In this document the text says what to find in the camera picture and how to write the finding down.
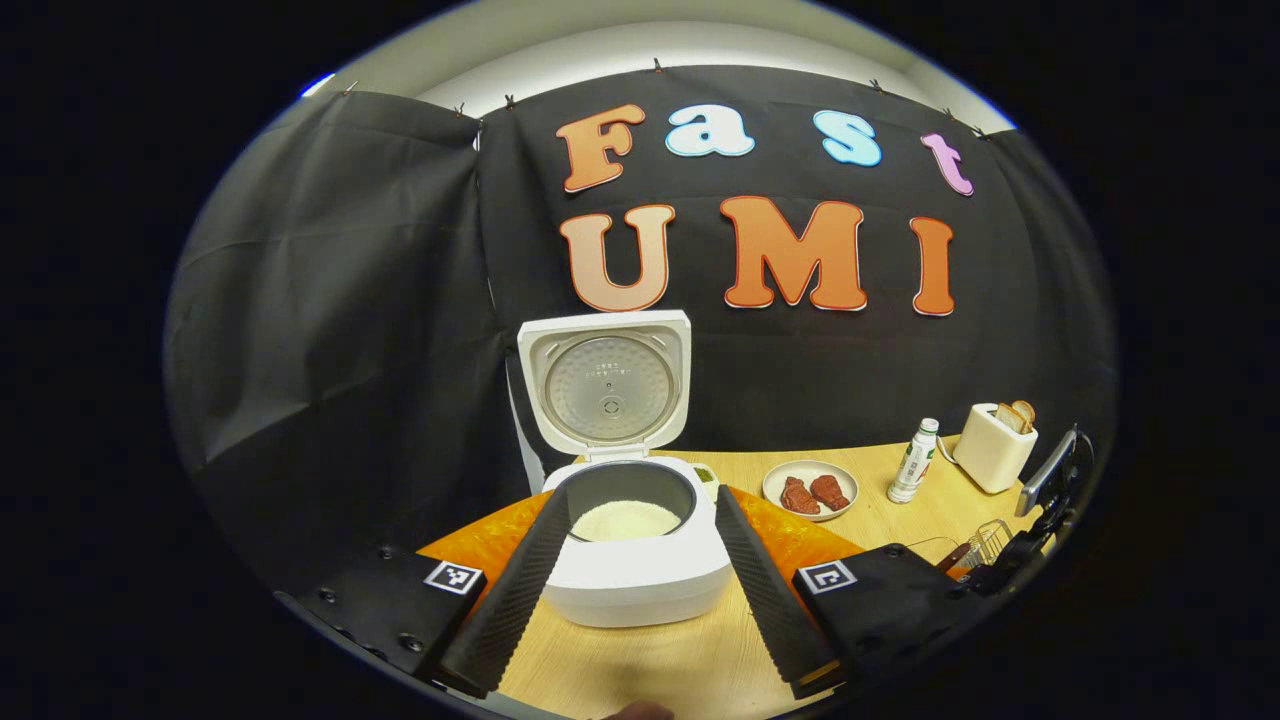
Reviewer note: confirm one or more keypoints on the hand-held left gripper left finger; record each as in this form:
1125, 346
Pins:
520, 600

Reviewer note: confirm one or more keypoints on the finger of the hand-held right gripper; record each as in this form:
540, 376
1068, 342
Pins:
1005, 570

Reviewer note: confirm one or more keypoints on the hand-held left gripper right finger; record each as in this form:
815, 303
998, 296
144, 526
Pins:
770, 600

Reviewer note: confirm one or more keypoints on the small rectangular chopstick holder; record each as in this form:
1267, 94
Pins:
990, 530

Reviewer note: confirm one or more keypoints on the brown wooden spoon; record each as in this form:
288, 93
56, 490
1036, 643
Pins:
950, 560

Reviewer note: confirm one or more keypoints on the white rice cooker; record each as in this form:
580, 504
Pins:
640, 590

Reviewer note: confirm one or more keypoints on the mound of white rice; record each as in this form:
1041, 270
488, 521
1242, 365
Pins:
625, 522

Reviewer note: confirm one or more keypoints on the white toaster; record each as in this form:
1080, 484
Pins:
990, 460

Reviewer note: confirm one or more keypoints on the toast bread slice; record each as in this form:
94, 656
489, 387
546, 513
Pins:
1025, 412
1008, 418

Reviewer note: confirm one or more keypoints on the red meat piece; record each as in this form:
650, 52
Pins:
798, 496
830, 492

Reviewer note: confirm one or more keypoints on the white bottle with green label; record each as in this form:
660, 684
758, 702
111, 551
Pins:
912, 465

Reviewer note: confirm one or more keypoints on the round white plate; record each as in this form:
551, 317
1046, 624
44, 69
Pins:
810, 467

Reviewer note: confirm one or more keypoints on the white divided condiment dish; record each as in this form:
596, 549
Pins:
705, 473

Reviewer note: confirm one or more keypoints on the black backdrop cloth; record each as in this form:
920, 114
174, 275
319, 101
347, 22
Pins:
800, 380

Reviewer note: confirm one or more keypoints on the white ceiling light panel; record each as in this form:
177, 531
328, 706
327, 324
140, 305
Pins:
318, 85

